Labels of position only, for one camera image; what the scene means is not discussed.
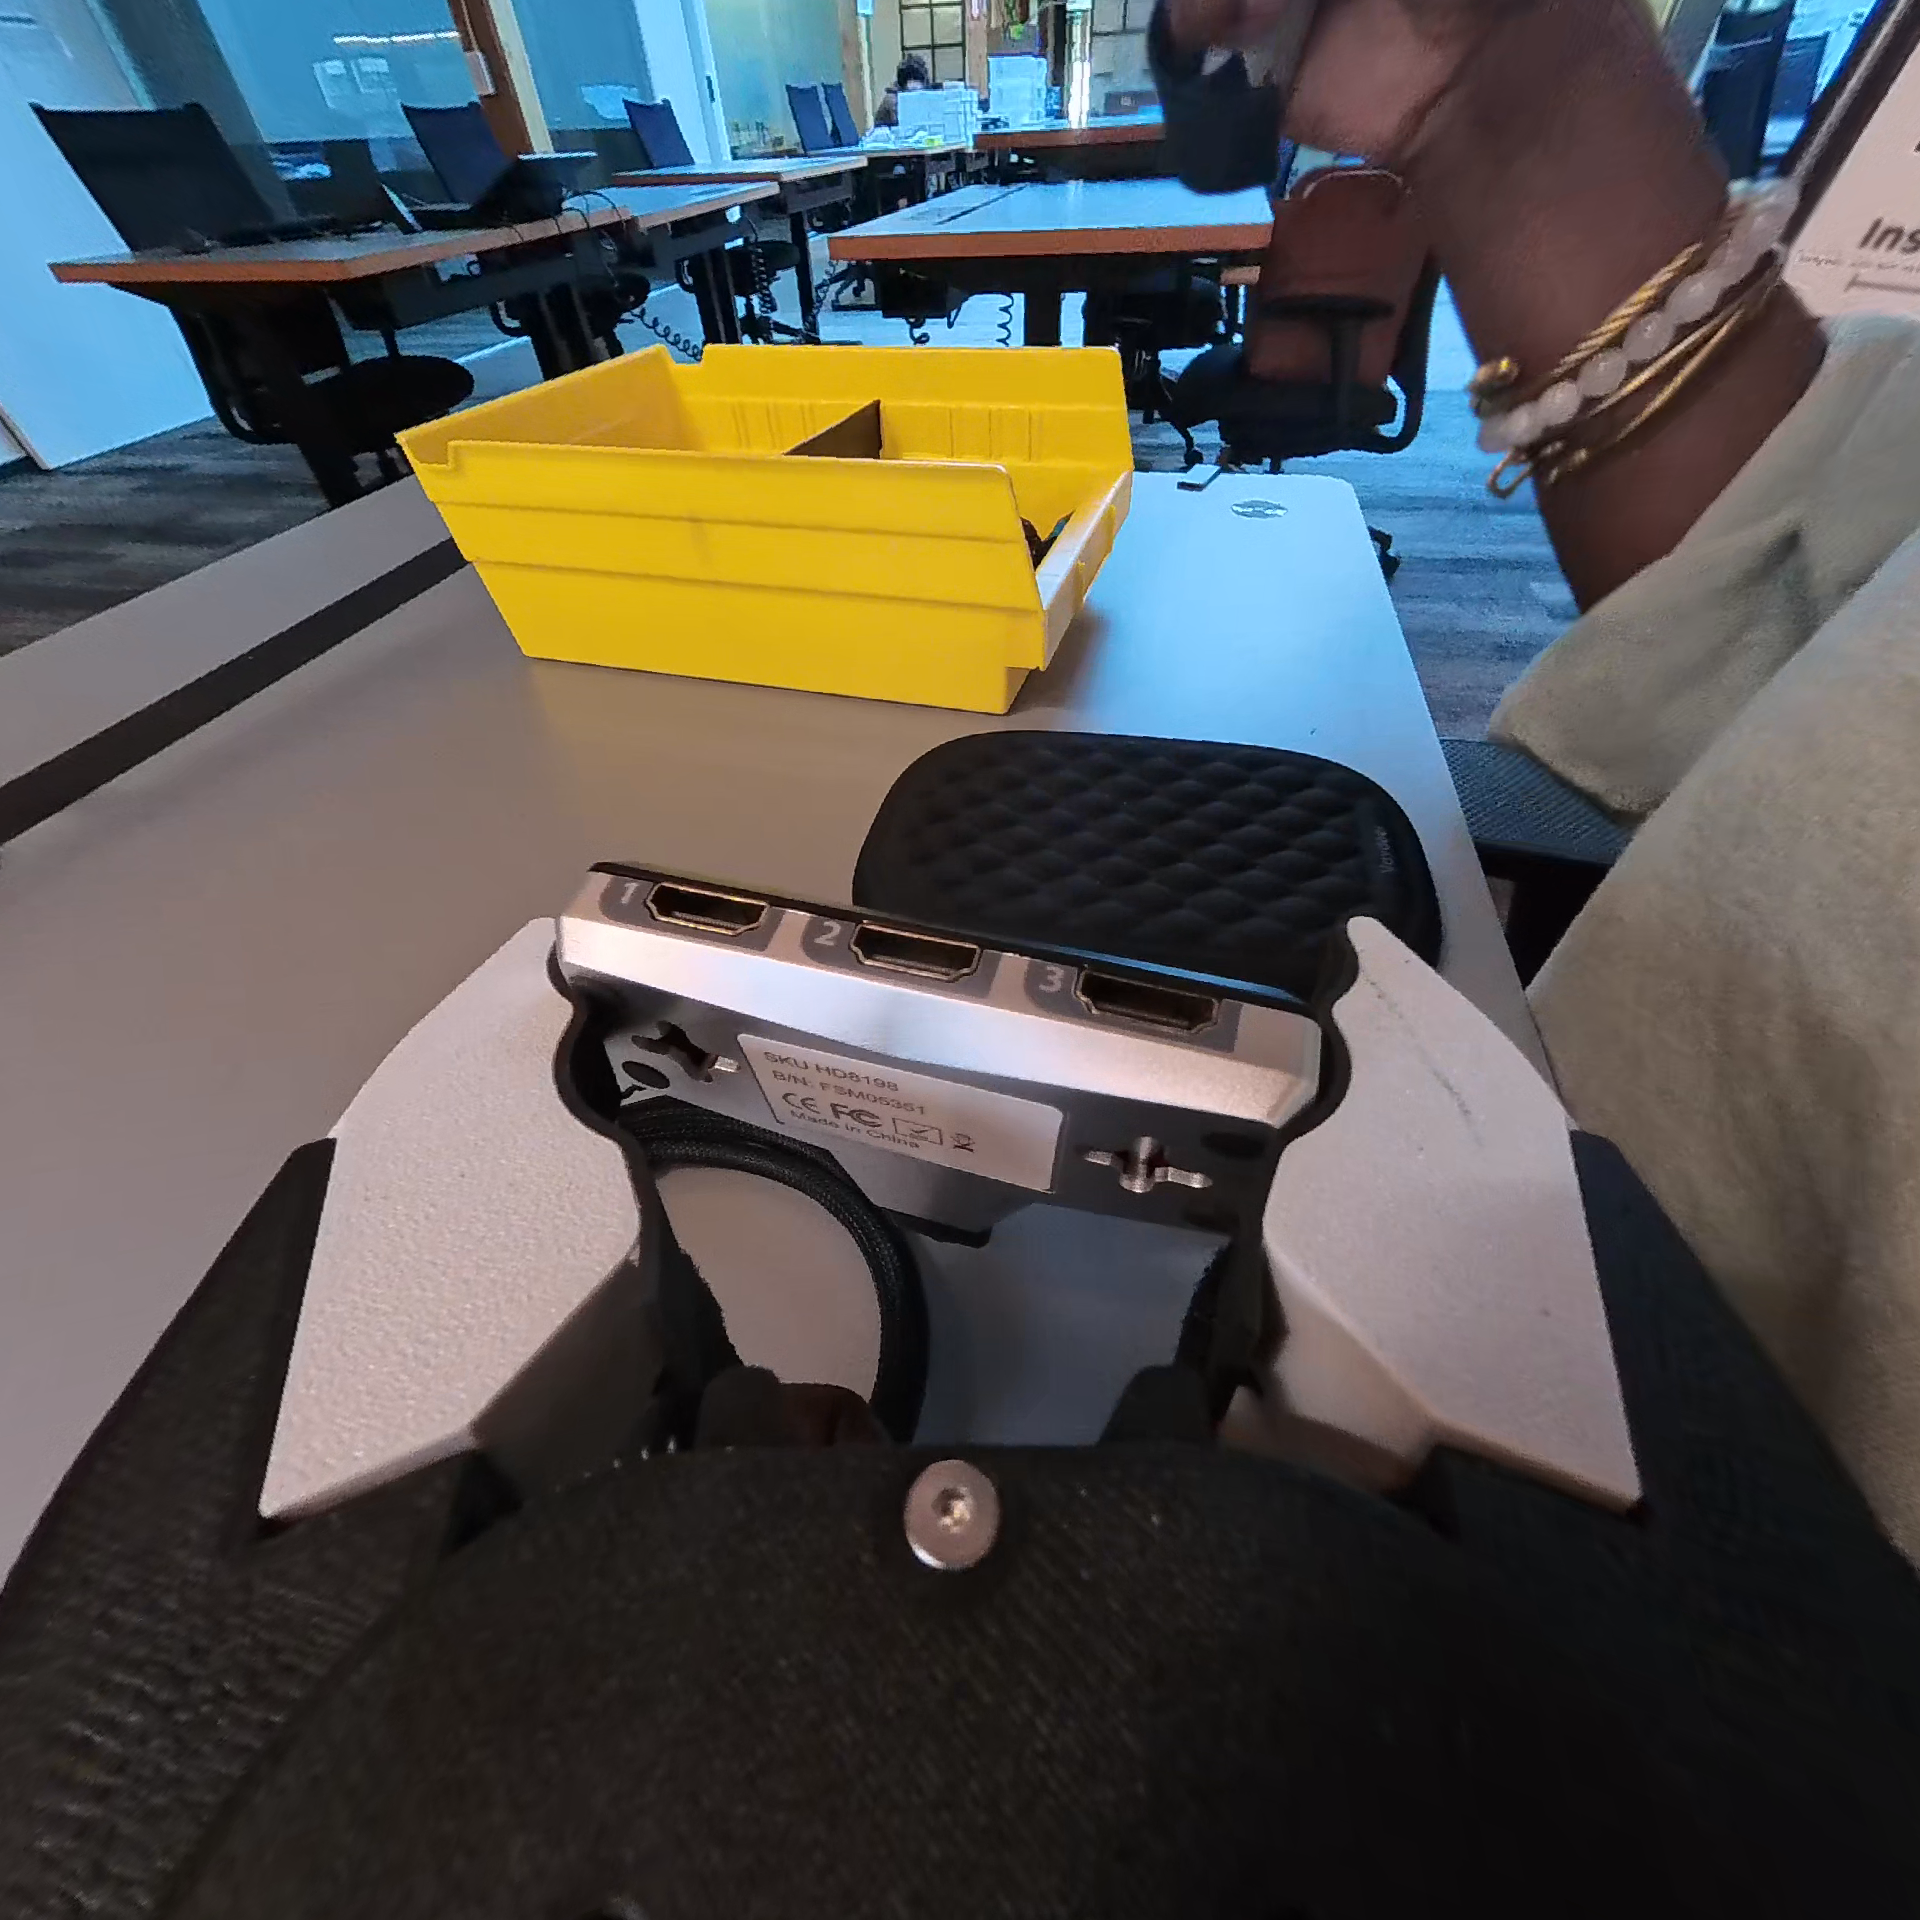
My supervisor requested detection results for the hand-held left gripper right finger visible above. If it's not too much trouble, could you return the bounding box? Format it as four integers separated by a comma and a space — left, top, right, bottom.
1197, 918, 1638, 1514

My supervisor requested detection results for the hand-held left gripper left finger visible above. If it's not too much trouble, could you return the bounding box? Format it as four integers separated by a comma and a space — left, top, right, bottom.
256, 918, 677, 1523

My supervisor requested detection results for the silver hdmi adapter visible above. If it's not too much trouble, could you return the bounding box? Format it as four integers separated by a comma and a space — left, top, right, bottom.
555, 862, 1345, 1450

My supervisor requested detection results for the yellow divided bin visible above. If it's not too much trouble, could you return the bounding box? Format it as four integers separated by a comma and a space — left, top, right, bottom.
396, 342, 1133, 716

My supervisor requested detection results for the person's right hand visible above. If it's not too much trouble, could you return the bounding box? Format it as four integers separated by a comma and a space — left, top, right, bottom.
1168, 0, 1732, 387

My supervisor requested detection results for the wooden top office desk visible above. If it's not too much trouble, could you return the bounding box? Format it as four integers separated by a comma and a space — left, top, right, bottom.
48, 181, 780, 497
825, 178, 1277, 353
610, 152, 875, 302

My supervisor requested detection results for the black chair armrest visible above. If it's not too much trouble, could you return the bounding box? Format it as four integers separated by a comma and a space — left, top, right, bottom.
1439, 739, 1638, 874

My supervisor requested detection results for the black quilted wrist rest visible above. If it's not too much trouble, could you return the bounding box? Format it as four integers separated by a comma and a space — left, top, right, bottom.
850, 732, 1447, 998

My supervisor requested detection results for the black framed marker sign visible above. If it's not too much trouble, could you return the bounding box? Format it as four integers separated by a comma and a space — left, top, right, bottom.
1785, 0, 1920, 320

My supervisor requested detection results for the white beaded bracelet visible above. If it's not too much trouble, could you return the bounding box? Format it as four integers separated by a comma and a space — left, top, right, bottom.
1477, 181, 1802, 454

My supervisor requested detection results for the gold bangle bracelet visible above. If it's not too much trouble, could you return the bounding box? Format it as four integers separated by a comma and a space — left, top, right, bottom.
1470, 226, 1797, 500

